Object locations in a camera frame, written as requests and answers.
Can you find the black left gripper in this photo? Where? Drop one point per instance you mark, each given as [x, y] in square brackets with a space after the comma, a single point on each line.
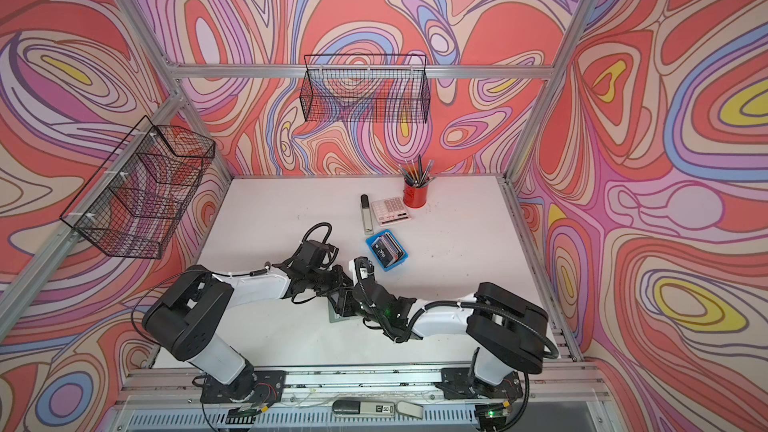
[340, 278]

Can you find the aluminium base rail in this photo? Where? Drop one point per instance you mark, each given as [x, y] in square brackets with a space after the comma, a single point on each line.
[567, 397]

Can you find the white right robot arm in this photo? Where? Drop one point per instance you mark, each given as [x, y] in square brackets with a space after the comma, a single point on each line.
[510, 333]

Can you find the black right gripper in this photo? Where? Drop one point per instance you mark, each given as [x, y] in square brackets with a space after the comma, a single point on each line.
[354, 294]

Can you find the red metal pencil bucket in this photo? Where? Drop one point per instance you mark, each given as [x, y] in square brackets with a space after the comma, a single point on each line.
[415, 197]

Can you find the blue plastic card tray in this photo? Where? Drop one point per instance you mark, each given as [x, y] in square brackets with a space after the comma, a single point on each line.
[404, 254]

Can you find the stack of cards in tray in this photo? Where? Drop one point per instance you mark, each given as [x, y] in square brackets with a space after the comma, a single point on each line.
[386, 250]

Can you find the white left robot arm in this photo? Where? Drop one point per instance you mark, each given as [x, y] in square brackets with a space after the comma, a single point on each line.
[185, 318]

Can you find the pink desk calculator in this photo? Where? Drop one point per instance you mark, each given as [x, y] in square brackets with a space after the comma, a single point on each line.
[389, 211]

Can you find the black wire basket back wall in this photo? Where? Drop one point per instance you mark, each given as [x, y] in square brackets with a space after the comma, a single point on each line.
[365, 88]

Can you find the mint green card holder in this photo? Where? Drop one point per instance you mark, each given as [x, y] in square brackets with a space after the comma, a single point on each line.
[334, 317]

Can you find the beige stapler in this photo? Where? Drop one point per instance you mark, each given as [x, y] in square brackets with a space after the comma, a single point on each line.
[367, 218]

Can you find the grey handheld device on rail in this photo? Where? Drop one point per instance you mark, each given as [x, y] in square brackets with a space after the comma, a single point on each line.
[365, 408]

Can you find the black wire basket left wall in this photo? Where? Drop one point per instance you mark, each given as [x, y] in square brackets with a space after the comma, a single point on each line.
[131, 207]

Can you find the black wire basket wall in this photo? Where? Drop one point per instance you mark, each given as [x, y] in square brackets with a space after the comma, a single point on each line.
[365, 88]
[131, 207]

